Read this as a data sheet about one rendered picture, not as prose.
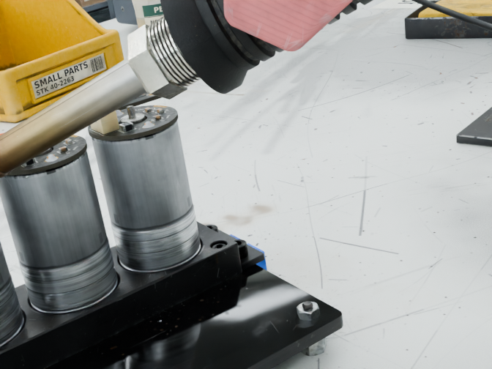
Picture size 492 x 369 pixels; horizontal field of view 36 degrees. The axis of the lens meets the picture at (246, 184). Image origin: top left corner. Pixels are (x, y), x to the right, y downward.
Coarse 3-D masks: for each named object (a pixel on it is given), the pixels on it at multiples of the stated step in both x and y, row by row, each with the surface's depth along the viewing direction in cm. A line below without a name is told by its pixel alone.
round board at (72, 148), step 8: (72, 136) 21; (80, 136) 21; (56, 144) 20; (64, 144) 20; (72, 144) 20; (80, 144) 20; (56, 152) 20; (64, 152) 20; (72, 152) 19; (80, 152) 19; (32, 160) 19; (40, 160) 19; (56, 160) 19; (64, 160) 19; (16, 168) 19; (24, 168) 19; (32, 168) 19; (40, 168) 19; (48, 168) 19
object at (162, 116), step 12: (144, 108) 22; (156, 108) 22; (168, 108) 22; (156, 120) 21; (168, 120) 21; (96, 132) 21; (120, 132) 20; (132, 132) 20; (144, 132) 20; (156, 132) 20
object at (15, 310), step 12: (0, 252) 19; (0, 264) 19; (0, 276) 19; (0, 288) 19; (12, 288) 20; (0, 300) 19; (12, 300) 20; (0, 312) 19; (12, 312) 20; (0, 324) 19; (12, 324) 20; (24, 324) 20; (0, 336) 19; (12, 336) 20
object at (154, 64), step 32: (160, 32) 15; (128, 64) 16; (160, 64) 15; (64, 96) 16; (96, 96) 16; (128, 96) 16; (160, 96) 16; (32, 128) 16; (64, 128) 16; (0, 160) 17
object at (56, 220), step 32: (0, 192) 20; (32, 192) 19; (64, 192) 19; (96, 192) 21; (32, 224) 19; (64, 224) 20; (96, 224) 20; (32, 256) 20; (64, 256) 20; (96, 256) 20; (32, 288) 20; (64, 288) 20; (96, 288) 21
